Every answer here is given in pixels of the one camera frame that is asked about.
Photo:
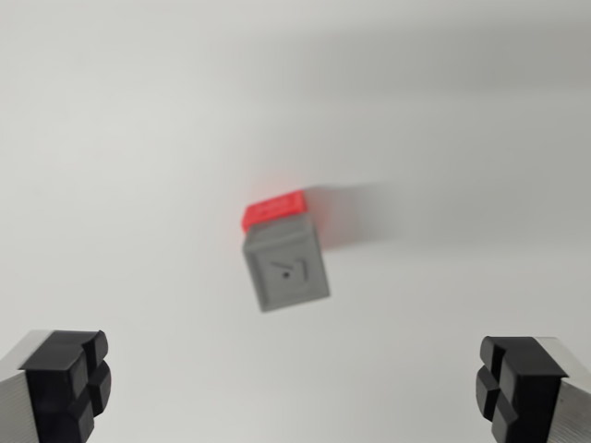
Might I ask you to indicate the red embossed cube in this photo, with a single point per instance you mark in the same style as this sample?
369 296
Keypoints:
273 208

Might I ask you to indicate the grey embossed cube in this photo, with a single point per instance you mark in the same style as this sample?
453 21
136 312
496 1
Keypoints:
286 272

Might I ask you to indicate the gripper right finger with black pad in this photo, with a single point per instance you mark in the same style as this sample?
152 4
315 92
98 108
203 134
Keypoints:
526 387

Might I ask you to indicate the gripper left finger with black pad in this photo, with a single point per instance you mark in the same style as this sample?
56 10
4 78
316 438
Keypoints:
60 387

